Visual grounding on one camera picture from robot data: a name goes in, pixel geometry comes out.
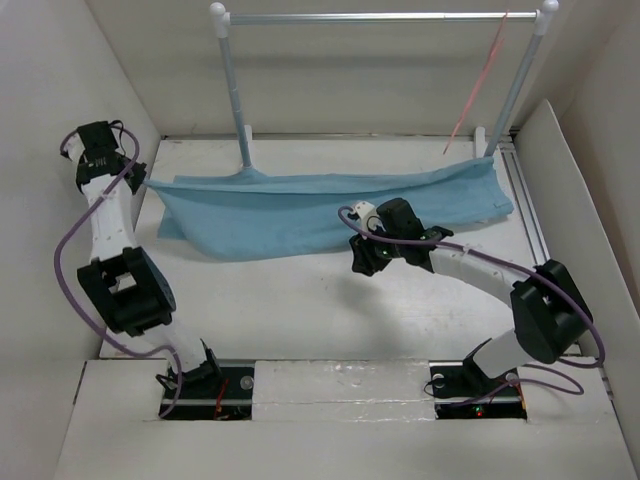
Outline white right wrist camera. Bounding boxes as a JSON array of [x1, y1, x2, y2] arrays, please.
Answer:
[[347, 201, 383, 232]]

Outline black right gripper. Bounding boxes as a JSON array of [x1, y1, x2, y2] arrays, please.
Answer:
[[349, 220, 404, 276]]

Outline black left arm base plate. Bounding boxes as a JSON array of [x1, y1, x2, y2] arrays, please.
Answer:
[[156, 362, 255, 421]]

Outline white clothes rack with rail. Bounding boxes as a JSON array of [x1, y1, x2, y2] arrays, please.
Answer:
[[209, 1, 560, 169]]

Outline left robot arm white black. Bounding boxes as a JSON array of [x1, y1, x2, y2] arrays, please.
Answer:
[[60, 121, 223, 397]]

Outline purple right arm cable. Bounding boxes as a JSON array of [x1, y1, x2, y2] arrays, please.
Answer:
[[338, 205, 609, 409]]

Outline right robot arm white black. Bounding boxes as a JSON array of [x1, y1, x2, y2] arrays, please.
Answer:
[[338, 198, 605, 408]]

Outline aluminium rail right side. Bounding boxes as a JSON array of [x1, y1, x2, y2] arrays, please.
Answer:
[[499, 135, 550, 264]]

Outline light blue trousers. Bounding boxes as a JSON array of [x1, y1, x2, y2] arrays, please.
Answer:
[[146, 157, 513, 261]]

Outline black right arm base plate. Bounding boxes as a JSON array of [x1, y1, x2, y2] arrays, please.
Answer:
[[423, 361, 527, 420]]

